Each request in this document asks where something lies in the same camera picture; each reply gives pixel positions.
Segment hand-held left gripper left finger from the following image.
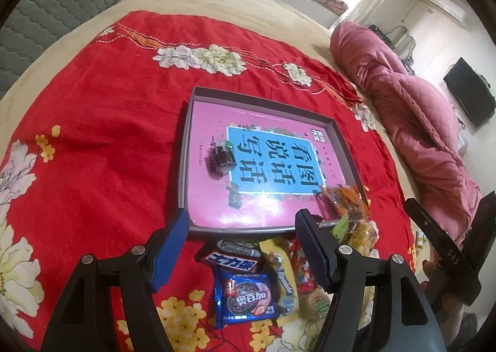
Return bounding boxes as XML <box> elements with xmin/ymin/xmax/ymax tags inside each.
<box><xmin>41</xmin><ymin>208</ymin><xmax>190</xmax><ymax>352</ymax></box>

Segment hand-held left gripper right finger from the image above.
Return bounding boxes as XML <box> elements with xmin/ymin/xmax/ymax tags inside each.
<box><xmin>295</xmin><ymin>209</ymin><xmax>448</xmax><ymax>352</ymax></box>

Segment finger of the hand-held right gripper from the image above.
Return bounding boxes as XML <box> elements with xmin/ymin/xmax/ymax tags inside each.
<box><xmin>405</xmin><ymin>198</ymin><xmax>443</xmax><ymax>248</ymax></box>

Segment red snack packet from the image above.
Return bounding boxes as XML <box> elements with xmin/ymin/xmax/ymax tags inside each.
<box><xmin>289</xmin><ymin>238</ymin><xmax>330</xmax><ymax>293</ymax></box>

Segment beige pastry packet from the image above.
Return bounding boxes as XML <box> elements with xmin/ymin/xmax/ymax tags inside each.
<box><xmin>298</xmin><ymin>285</ymin><xmax>332</xmax><ymax>321</ymax></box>

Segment green label yellow snack packet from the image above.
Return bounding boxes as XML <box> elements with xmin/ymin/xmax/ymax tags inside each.
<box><xmin>331</xmin><ymin>216</ymin><xmax>379</xmax><ymax>257</ymax></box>

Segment black chocolate bar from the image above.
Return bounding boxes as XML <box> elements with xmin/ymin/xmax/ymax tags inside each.
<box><xmin>194</xmin><ymin>239</ymin><xmax>261</xmax><ymax>273</ymax></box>

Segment orange snack packet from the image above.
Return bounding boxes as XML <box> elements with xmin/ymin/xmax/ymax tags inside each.
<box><xmin>320</xmin><ymin>183</ymin><xmax>372</xmax><ymax>221</ymax></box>

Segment blue cookie packet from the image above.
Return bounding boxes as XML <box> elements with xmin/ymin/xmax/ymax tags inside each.
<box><xmin>212</xmin><ymin>267</ymin><xmax>281</xmax><ymax>330</ymax></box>

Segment grey cardboard box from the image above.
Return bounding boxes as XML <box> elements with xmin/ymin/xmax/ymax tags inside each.
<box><xmin>177</xmin><ymin>86</ymin><xmax>370</xmax><ymax>234</ymax></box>

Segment person's right hand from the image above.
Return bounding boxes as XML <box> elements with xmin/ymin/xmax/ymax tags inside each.
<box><xmin>422</xmin><ymin>259</ymin><xmax>479</xmax><ymax>343</ymax></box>

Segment dark wrapped candy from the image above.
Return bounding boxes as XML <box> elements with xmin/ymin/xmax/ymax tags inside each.
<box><xmin>207</xmin><ymin>145</ymin><xmax>237</xmax><ymax>178</ymax></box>

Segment pink quilt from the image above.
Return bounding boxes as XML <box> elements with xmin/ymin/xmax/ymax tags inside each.
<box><xmin>329</xmin><ymin>21</ymin><xmax>483</xmax><ymax>246</ymax></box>

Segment pink picture book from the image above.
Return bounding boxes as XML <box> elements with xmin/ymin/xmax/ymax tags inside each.
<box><xmin>188</xmin><ymin>100</ymin><xmax>357</xmax><ymax>229</ymax></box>

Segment black television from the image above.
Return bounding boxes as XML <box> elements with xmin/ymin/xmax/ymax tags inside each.
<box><xmin>444</xmin><ymin>58</ymin><xmax>496</xmax><ymax>128</ymax></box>

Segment red floral blanket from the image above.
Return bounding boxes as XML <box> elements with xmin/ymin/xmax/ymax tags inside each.
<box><xmin>0</xmin><ymin>10</ymin><xmax>417</xmax><ymax>352</ymax></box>

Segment white air conditioner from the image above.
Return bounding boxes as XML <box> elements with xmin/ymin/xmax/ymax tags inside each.
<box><xmin>424</xmin><ymin>0</ymin><xmax>467</xmax><ymax>21</ymax></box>

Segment clothes on window sill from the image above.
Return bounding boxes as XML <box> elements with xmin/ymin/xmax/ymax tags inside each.
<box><xmin>318</xmin><ymin>0</ymin><xmax>349</xmax><ymax>15</ymax></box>

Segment beige bed sheet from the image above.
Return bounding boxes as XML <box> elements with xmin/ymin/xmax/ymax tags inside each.
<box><xmin>0</xmin><ymin>0</ymin><xmax>431</xmax><ymax>279</ymax></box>

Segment grey quilted headboard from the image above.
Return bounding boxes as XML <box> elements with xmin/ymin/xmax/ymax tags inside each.
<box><xmin>0</xmin><ymin>0</ymin><xmax>183</xmax><ymax>101</ymax></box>

